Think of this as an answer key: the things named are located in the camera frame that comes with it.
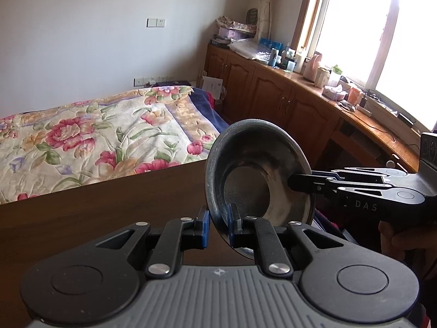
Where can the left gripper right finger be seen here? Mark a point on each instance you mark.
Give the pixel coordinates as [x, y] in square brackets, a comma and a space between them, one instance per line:
[284, 251]

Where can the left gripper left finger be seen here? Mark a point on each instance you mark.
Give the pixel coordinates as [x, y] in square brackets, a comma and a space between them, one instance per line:
[160, 251]

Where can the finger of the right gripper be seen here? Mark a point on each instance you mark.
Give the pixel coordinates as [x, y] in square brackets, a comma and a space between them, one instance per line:
[363, 174]
[333, 188]

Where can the small steel bowl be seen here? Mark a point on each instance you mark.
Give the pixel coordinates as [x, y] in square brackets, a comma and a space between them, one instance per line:
[248, 166]

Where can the right hand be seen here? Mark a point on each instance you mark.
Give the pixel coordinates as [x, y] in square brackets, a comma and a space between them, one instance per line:
[419, 241]

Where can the wooden cabinet counter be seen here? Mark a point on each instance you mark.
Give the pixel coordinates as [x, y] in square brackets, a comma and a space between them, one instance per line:
[330, 136]

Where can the pink jug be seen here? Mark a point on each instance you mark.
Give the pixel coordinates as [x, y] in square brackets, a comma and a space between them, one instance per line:
[312, 67]

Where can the white paper bag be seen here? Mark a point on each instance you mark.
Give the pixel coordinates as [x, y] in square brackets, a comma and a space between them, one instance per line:
[213, 86]

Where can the floral bed quilt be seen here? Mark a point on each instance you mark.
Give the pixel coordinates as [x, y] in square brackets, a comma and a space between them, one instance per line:
[88, 142]

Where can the stack of folded fabrics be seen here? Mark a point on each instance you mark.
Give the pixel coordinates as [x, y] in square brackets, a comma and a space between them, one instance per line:
[230, 31]

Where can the patterned curtain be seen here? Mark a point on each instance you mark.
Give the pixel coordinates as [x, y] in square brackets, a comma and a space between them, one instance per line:
[264, 21]

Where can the window frame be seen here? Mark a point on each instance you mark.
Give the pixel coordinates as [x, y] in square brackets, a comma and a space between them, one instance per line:
[386, 47]

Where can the white wall socket strip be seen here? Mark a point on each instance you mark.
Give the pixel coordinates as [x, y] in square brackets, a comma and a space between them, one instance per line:
[150, 81]

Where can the white wall switch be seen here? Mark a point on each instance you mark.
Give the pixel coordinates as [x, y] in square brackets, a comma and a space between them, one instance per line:
[151, 23]

